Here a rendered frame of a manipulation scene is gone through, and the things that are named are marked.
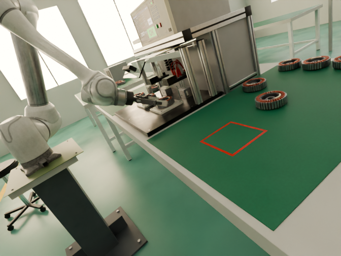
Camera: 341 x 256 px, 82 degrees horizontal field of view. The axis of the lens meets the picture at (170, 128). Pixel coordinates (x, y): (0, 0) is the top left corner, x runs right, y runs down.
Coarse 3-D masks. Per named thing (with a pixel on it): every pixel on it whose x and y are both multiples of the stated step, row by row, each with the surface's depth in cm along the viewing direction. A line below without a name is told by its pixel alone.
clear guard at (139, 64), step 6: (186, 42) 88; (168, 48) 94; (174, 48) 85; (150, 54) 103; (156, 54) 83; (138, 60) 90; (144, 60) 81; (138, 66) 86; (126, 72) 99; (132, 72) 90; (138, 72) 83
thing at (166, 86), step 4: (168, 76) 111; (172, 76) 107; (180, 76) 112; (184, 76) 110; (164, 80) 109; (168, 80) 107; (172, 80) 108; (176, 80) 109; (180, 80) 110; (164, 84) 111; (168, 84) 107; (172, 84) 108; (180, 84) 116; (184, 84) 113; (164, 88) 108
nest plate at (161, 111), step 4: (176, 100) 114; (176, 104) 107; (180, 104) 108; (152, 108) 116; (156, 108) 113; (164, 108) 108; (168, 108) 106; (172, 108) 106; (156, 112) 109; (160, 112) 104; (164, 112) 105
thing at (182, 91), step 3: (186, 87) 115; (189, 87) 113; (177, 90) 118; (180, 90) 115; (183, 90) 112; (186, 90) 113; (189, 90) 114; (180, 93) 117; (183, 93) 114; (189, 93) 114; (183, 96) 115; (186, 96) 114; (189, 96) 115
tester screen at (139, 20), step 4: (144, 8) 106; (140, 12) 112; (144, 12) 108; (148, 12) 105; (136, 16) 118; (140, 16) 114; (144, 16) 110; (148, 16) 107; (136, 20) 121; (140, 20) 116; (144, 20) 112; (136, 24) 123; (140, 24) 119; (144, 24) 115; (152, 24) 107; (140, 28) 121; (144, 28) 117; (148, 28) 113; (140, 32) 124; (144, 32) 119; (140, 36) 126; (144, 36) 122; (148, 36) 117; (156, 36) 109; (144, 40) 124
